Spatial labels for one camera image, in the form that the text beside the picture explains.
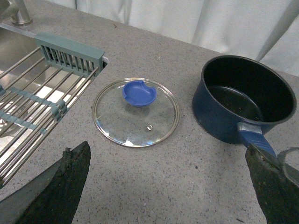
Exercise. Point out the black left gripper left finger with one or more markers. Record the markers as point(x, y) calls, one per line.
point(53, 196)

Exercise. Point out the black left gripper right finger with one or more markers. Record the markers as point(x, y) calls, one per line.
point(276, 184)

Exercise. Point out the glass lid blue knob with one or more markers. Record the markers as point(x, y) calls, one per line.
point(136, 112)

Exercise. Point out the light blue plate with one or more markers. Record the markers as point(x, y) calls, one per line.
point(289, 164)

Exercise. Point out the dark blue saucepan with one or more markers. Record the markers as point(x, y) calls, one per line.
point(238, 100)

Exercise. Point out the green metal drying rack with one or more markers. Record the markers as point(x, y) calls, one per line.
point(46, 93)

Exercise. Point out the stainless steel sink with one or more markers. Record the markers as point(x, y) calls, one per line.
point(14, 53)

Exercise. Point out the white curtain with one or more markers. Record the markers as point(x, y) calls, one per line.
point(263, 30)

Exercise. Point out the steel faucet base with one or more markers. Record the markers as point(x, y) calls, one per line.
point(16, 11)

